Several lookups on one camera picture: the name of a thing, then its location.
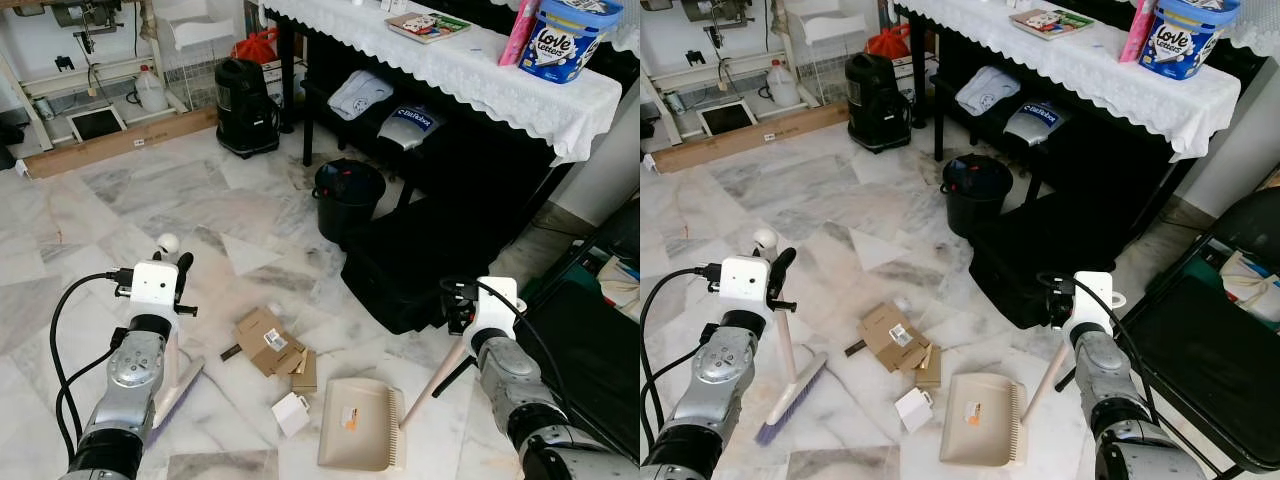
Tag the small white box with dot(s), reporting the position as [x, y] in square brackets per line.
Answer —
[913, 410]
[290, 415]

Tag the large black fabric bag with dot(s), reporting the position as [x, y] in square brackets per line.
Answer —
[420, 270]
[1040, 260]

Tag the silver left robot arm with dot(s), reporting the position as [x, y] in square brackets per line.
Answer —
[722, 370]
[135, 370]

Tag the small brown cardboard piece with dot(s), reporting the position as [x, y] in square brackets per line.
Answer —
[305, 375]
[930, 372]

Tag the beige broom with purple bristles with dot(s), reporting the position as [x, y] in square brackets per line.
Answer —
[185, 385]
[790, 400]

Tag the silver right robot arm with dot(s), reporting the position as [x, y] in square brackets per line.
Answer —
[1100, 380]
[510, 385]

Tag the beige plastic dustpan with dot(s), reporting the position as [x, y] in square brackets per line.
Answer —
[355, 425]
[975, 420]

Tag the black table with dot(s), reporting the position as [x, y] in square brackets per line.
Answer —
[285, 80]
[917, 70]

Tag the black plastic bucket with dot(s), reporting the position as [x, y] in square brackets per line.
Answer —
[975, 195]
[348, 200]

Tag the black vacuum cleaner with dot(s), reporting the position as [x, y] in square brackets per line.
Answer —
[875, 100]
[245, 105]

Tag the small dark strip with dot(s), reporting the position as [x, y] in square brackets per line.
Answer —
[855, 348]
[231, 352]

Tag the clear plastic jug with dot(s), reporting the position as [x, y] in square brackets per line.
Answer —
[151, 93]
[782, 88]

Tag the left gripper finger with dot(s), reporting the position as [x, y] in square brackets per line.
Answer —
[785, 262]
[185, 267]

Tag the white plastic bag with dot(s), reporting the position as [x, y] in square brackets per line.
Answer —
[1250, 285]
[620, 285]

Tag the grey folded garment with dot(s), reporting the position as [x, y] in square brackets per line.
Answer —
[360, 95]
[987, 90]

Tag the red plastic bag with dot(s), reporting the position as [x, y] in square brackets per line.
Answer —
[257, 47]
[890, 42]

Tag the flat colourful book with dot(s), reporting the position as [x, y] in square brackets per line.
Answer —
[1050, 22]
[428, 27]

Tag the silver bag with blue label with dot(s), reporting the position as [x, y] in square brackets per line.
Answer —
[1035, 120]
[408, 125]

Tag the pink package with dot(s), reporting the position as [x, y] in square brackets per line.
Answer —
[518, 40]
[1137, 35]

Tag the long brown cardboard box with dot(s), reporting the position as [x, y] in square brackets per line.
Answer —
[120, 142]
[750, 137]

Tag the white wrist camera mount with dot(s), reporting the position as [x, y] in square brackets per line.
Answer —
[155, 285]
[498, 305]
[742, 282]
[1092, 300]

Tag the white lace tablecloth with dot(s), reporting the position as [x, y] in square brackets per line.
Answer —
[1090, 65]
[480, 70]

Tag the large brown cardboard piece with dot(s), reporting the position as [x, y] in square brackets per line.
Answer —
[885, 330]
[262, 335]

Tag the blue Love Letters tub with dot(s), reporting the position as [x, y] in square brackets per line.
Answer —
[565, 45]
[1185, 45]

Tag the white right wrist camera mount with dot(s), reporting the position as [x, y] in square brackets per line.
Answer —
[1092, 300]
[498, 305]

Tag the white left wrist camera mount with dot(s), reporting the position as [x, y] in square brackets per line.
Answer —
[155, 285]
[742, 282]

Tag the white framed tablet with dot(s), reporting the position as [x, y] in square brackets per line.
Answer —
[727, 118]
[96, 124]

